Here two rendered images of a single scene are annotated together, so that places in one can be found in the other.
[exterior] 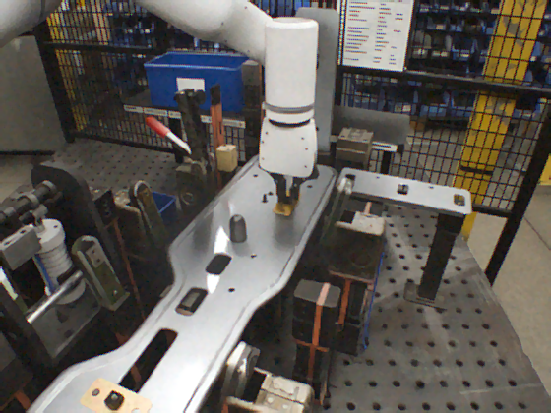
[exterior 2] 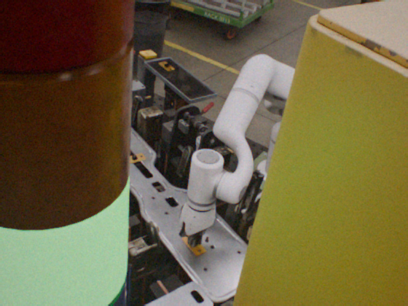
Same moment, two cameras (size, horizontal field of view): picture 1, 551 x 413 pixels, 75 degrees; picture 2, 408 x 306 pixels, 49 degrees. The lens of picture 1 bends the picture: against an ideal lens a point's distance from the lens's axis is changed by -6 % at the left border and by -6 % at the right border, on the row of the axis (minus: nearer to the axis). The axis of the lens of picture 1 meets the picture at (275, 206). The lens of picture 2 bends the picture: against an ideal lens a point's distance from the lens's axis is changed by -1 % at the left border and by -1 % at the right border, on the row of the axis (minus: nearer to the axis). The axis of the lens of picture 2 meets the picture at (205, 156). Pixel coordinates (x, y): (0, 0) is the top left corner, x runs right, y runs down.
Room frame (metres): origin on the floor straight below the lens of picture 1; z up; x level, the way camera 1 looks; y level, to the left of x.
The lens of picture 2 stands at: (1.07, -0.86, 2.06)
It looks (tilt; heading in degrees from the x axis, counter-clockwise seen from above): 37 degrees down; 118
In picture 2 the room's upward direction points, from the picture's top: 9 degrees clockwise
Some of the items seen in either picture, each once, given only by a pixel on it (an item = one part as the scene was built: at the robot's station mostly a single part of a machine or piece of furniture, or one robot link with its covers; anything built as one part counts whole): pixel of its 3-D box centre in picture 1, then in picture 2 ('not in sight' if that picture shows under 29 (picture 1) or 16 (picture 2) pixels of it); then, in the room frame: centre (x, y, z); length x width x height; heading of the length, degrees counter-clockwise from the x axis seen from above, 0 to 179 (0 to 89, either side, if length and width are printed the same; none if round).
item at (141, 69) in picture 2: not in sight; (146, 97); (-0.11, 0.68, 0.92); 0.08 x 0.08 x 0.44; 69
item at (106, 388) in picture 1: (114, 400); (134, 157); (0.23, 0.19, 1.01); 0.08 x 0.04 x 0.01; 68
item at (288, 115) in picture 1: (288, 108); (202, 197); (0.64, -0.02, 1.20); 0.09 x 0.08 x 0.03; 69
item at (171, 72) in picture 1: (202, 80); not in sight; (1.21, 0.23, 1.10); 0.30 x 0.17 x 0.13; 76
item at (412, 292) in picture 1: (439, 254); not in sight; (0.67, -0.39, 0.84); 0.11 x 0.06 x 0.29; 69
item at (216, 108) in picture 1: (222, 184); not in sight; (0.81, 0.13, 0.95); 0.03 x 0.01 x 0.50; 159
